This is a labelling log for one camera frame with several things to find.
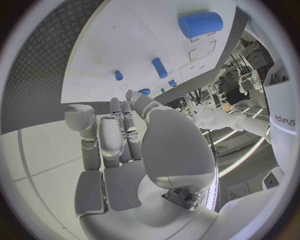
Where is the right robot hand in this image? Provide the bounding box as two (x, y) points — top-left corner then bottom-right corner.
(63, 89), (220, 240)

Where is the white task board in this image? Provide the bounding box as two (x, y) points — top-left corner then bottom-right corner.
(60, 0), (239, 104)

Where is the long blue cylinder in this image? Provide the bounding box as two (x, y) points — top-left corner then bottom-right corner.
(151, 57), (169, 79)

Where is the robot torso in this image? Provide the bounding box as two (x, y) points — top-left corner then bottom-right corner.
(243, 17), (300, 147)

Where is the large blue cylinder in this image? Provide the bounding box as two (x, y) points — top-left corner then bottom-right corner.
(178, 11), (224, 39)

